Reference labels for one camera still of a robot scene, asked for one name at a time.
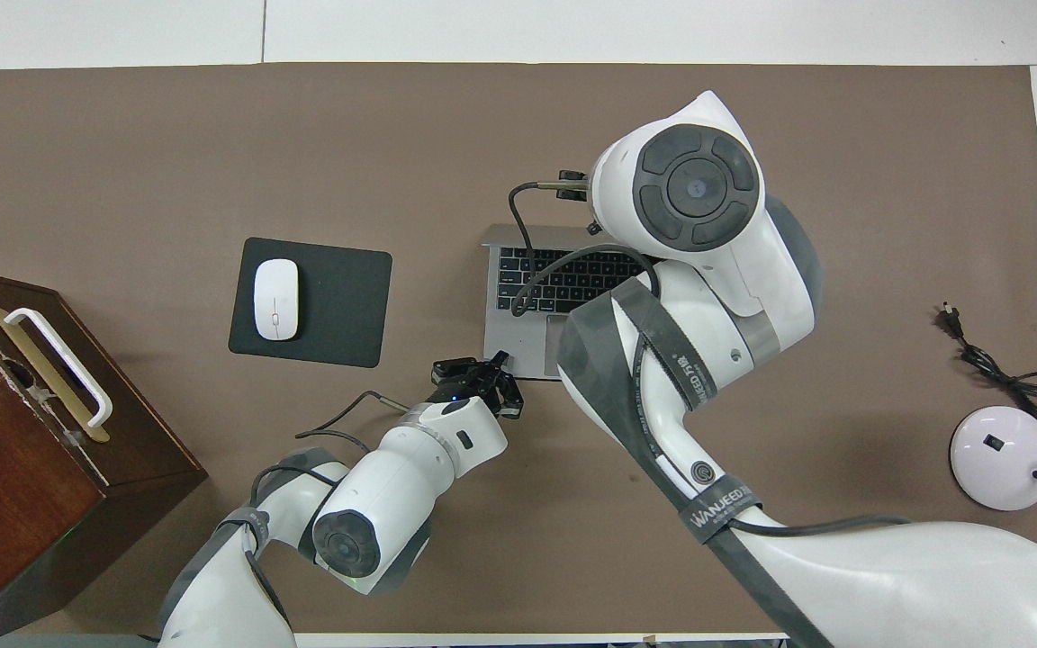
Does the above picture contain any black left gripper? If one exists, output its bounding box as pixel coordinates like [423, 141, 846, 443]
[428, 351, 524, 422]

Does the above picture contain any grey apple laptop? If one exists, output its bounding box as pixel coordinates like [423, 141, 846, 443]
[482, 223, 663, 381]

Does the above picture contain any black mouse pad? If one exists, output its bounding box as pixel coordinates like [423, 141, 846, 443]
[229, 237, 393, 368]

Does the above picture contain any white computer mouse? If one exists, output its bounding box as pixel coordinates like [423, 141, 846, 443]
[254, 259, 301, 341]

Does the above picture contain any dark brown wooden box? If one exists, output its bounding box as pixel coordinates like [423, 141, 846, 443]
[0, 263, 209, 644]

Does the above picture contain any white desk lamp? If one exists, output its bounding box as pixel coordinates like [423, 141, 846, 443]
[949, 346, 1037, 512]

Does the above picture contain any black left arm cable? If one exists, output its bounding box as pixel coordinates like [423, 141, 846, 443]
[248, 389, 411, 505]

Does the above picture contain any white box handle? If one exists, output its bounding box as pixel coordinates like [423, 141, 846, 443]
[4, 308, 114, 428]

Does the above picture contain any black lamp power cable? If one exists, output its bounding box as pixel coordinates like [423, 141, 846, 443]
[942, 301, 1037, 426]

